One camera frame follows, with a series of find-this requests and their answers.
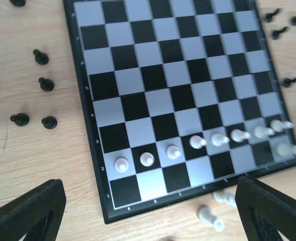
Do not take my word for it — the white rook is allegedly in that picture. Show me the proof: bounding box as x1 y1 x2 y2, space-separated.
275 143 296 157

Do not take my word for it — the white pawn b2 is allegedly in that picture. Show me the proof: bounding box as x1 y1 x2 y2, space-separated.
139 152 155 167

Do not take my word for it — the white chess piece below board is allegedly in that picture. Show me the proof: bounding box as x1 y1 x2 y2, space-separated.
198 206 225 232

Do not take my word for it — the white pawn e2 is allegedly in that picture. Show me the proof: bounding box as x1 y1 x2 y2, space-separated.
211 133 230 147

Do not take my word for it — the black chess knight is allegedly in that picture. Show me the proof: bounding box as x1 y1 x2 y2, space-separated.
41 116 57 130

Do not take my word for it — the black white chessboard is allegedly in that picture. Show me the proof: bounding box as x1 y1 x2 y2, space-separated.
63 1 296 223

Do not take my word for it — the white pawn g2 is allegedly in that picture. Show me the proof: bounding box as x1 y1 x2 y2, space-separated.
253 126 275 139

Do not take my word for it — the white pawn d2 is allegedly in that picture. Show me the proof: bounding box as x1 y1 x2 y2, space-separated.
189 135 207 149

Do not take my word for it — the black pawn right of board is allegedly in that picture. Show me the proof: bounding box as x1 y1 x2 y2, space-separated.
281 77 296 88

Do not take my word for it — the black chess piece far left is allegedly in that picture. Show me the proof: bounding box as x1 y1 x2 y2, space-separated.
33 49 49 65

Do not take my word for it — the white pawn f2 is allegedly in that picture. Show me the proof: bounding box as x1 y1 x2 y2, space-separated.
230 129 251 143

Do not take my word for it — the black chess rook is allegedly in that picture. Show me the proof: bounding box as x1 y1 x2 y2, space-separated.
38 77 55 91

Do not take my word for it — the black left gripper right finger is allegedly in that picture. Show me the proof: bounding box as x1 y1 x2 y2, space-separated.
235 175 296 240

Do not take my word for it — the white pawn h2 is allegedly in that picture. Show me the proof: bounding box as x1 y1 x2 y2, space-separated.
270 119 293 133

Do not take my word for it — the white chess piece near board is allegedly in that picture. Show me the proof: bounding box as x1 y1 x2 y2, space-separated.
212 190 237 207

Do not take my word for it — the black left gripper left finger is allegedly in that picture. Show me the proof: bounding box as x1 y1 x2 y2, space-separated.
0 179 66 240

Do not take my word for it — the white pawn a2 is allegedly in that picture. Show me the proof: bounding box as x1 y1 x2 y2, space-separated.
114 157 128 173

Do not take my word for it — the white pawn c2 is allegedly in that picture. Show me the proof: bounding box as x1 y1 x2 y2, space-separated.
166 145 181 159

